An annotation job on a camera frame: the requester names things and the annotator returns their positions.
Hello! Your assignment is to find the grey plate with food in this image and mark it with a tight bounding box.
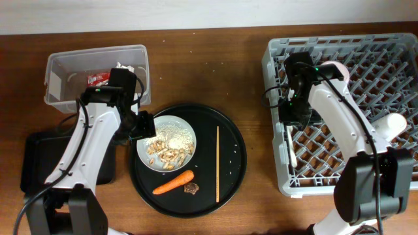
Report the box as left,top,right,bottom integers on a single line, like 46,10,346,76
135,115,197,173

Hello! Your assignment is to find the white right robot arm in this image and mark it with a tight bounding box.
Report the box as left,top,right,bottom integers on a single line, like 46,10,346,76
279,61,414,234

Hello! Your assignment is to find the white plastic fork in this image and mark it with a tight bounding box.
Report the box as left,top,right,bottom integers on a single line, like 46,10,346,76
286,126,297,168

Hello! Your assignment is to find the white tissue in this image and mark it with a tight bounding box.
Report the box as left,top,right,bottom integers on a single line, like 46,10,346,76
116,62,135,73

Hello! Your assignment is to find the wooden chopstick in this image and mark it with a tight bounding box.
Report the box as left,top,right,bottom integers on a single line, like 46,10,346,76
216,126,220,203

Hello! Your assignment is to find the round black tray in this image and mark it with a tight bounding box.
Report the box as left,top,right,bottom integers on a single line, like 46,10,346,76
129,104,247,218

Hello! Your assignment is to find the orange carrot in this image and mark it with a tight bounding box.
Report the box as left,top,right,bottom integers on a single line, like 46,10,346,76
152,170,195,195

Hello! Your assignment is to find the brown food scrap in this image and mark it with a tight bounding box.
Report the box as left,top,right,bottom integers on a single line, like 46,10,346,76
184,182,199,195

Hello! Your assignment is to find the red snack wrapper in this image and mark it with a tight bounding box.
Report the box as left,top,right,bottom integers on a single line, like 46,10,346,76
88,72,110,87

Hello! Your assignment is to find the clear plastic bin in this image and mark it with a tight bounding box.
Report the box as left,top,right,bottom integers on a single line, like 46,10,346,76
44,44,151,114

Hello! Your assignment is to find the small white cup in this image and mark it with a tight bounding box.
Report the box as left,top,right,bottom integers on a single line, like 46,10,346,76
372,113,407,142

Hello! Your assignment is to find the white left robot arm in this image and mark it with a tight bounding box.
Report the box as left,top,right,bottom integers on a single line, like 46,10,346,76
13,85,155,234

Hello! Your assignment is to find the grey dishwasher rack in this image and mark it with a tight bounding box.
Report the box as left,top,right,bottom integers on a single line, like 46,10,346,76
261,33,417,198

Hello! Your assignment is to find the black rectangular tray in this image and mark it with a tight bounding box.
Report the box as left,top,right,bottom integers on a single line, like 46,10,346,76
20,131,116,193

